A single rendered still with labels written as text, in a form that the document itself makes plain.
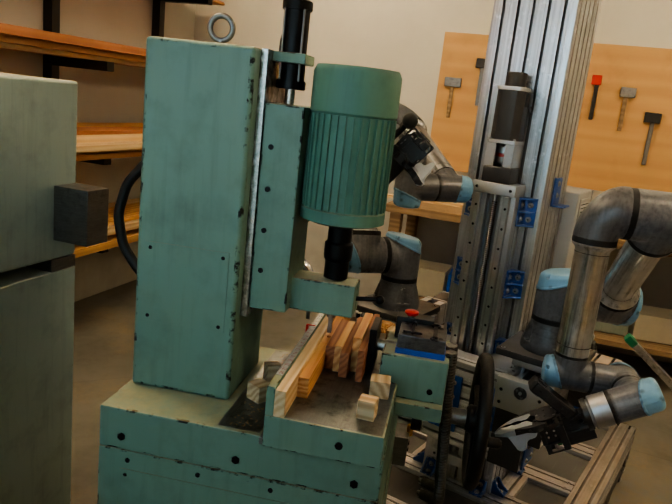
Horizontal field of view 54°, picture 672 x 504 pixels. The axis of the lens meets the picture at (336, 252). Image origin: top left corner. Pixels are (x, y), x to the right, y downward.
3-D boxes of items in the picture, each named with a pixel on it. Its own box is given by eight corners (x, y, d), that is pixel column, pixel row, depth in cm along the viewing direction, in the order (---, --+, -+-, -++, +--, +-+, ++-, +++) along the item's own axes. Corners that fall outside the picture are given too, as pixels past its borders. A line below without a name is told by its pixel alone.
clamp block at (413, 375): (442, 406, 131) (449, 364, 129) (375, 394, 133) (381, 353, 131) (444, 378, 145) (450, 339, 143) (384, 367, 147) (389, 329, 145)
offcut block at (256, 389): (258, 404, 139) (259, 388, 138) (246, 397, 141) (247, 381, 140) (271, 399, 141) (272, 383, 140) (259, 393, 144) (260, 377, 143)
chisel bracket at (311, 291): (351, 325, 138) (355, 286, 136) (286, 314, 140) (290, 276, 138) (356, 315, 145) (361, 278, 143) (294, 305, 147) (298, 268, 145)
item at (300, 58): (302, 90, 129) (311, -1, 125) (263, 86, 130) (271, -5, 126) (311, 91, 137) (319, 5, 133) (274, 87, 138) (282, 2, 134)
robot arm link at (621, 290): (576, 288, 190) (634, 175, 143) (630, 296, 188) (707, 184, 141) (573, 325, 185) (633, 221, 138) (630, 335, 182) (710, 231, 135)
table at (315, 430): (436, 482, 110) (441, 449, 108) (260, 447, 114) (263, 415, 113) (445, 354, 168) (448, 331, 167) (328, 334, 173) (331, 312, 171)
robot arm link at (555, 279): (529, 306, 192) (538, 261, 188) (577, 313, 189) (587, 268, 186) (533, 318, 180) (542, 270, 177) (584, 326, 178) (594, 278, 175)
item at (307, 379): (306, 398, 121) (309, 378, 120) (296, 396, 121) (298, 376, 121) (357, 306, 179) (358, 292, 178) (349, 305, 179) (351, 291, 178)
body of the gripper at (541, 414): (545, 456, 145) (600, 441, 142) (531, 421, 144) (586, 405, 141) (542, 441, 153) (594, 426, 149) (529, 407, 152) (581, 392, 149)
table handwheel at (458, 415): (494, 468, 120) (505, 330, 136) (386, 447, 123) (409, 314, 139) (474, 509, 144) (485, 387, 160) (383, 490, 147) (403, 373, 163)
